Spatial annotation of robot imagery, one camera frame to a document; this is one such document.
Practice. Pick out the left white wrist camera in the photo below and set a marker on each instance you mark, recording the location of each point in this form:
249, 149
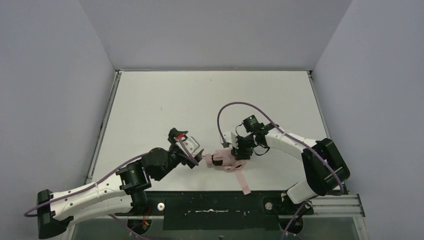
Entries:
188, 144

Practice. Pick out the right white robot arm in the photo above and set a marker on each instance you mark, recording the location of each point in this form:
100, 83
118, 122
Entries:
324, 167

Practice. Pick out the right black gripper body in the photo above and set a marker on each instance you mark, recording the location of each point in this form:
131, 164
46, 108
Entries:
236, 152

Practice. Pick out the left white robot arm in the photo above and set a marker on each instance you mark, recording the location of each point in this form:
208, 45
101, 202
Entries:
119, 191

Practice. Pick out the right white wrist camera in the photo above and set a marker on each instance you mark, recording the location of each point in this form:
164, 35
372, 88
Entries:
230, 140

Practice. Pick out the pink folding umbrella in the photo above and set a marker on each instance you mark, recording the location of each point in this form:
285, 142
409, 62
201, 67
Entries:
223, 158

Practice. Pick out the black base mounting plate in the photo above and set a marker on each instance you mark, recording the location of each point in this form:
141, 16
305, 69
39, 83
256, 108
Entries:
222, 210

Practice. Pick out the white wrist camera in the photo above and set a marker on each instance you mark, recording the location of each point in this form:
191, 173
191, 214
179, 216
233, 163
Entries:
230, 140
188, 144

